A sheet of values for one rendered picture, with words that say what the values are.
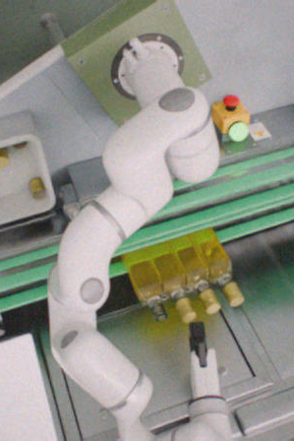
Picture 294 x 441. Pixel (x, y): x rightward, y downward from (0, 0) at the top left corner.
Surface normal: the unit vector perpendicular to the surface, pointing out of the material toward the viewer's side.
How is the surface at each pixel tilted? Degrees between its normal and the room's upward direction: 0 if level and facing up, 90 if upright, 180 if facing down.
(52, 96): 0
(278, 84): 0
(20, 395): 90
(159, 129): 78
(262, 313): 90
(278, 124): 90
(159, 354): 91
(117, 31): 3
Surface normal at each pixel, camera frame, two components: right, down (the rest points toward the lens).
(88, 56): 0.28, 0.71
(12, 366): -0.06, -0.66
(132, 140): -0.21, -0.49
